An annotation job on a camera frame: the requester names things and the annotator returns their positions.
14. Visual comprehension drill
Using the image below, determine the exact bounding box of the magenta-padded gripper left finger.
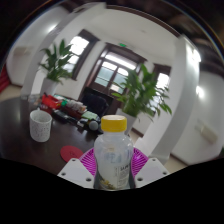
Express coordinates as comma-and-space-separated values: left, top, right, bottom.
57, 148, 98, 190

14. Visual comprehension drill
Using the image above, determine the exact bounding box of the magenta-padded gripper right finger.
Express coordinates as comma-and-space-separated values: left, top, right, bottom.
130, 147, 171, 189

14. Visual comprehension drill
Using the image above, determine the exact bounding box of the yellow-capped clear drink bottle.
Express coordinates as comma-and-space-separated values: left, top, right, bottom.
93, 114, 135, 192

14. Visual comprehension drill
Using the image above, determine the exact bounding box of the flat round red coaster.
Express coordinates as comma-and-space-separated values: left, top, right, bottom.
60, 145, 84, 163

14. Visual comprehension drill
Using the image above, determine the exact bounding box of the grey round ball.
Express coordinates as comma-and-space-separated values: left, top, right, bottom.
88, 119, 100, 132

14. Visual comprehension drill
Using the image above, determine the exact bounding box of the white speckled mug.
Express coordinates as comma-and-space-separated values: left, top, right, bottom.
29, 109, 53, 143

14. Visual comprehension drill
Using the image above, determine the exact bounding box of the flat black device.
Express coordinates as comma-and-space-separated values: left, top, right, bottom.
51, 109, 79, 124

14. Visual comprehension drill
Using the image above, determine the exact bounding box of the black office chair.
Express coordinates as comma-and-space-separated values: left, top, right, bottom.
80, 87, 110, 118

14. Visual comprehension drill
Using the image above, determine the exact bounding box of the red plastic box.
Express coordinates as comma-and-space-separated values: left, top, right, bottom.
40, 93, 63, 110

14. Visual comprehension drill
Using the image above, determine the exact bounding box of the large potted plant white pot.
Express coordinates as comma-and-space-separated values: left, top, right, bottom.
111, 63, 173, 134

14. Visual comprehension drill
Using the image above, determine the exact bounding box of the narrow dark-framed window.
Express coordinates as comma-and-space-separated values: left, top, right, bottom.
151, 63, 173, 101

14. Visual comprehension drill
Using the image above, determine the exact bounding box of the dark wooden double door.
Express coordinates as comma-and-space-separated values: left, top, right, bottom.
87, 43, 148, 101

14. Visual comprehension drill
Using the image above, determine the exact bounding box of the small potted plant white pot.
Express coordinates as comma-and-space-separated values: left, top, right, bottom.
38, 38, 76, 98

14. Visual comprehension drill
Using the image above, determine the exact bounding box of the wide dark-framed window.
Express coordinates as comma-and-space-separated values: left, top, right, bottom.
64, 29, 100, 81

